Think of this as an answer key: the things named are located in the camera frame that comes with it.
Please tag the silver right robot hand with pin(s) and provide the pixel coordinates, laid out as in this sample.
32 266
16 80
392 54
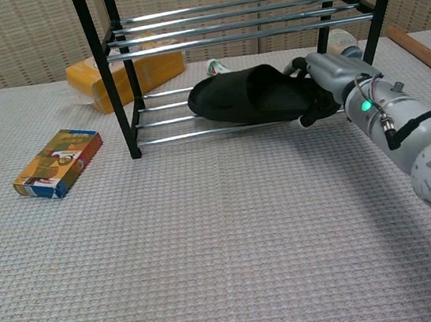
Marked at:
330 70

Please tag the black rubber slide sandal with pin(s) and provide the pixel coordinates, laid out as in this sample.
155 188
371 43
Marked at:
251 97

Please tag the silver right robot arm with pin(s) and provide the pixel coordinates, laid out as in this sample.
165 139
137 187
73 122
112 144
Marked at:
406 128

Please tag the black metal shoe rack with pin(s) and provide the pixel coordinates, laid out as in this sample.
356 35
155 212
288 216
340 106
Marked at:
222 29

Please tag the cream jar with blue lid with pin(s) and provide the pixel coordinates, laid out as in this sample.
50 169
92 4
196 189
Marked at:
343 43

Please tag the wooden rolling pin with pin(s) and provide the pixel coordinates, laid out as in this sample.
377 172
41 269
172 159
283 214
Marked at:
419 50

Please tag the small white green bottle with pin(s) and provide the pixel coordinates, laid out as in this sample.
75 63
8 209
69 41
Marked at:
215 67

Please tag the yellow tissue pack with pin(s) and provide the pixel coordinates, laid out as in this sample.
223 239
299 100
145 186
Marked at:
152 74

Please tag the white waffle table cloth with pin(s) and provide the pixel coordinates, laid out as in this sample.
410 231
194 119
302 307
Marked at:
130 239

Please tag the colourful printed cardboard box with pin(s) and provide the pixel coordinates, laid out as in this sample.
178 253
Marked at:
57 164

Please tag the beige woven folding screen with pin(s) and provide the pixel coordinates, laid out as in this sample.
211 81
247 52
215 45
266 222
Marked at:
17 40

